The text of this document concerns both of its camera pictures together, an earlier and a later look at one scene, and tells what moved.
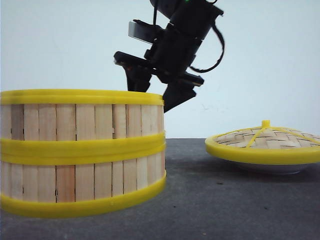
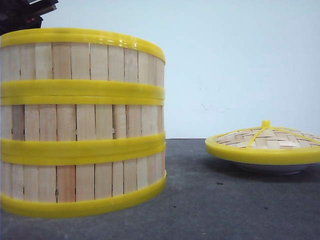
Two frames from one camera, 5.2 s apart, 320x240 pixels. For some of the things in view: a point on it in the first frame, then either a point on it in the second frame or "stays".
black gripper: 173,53 → 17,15
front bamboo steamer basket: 51,183 stays
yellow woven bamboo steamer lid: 265,144 stays
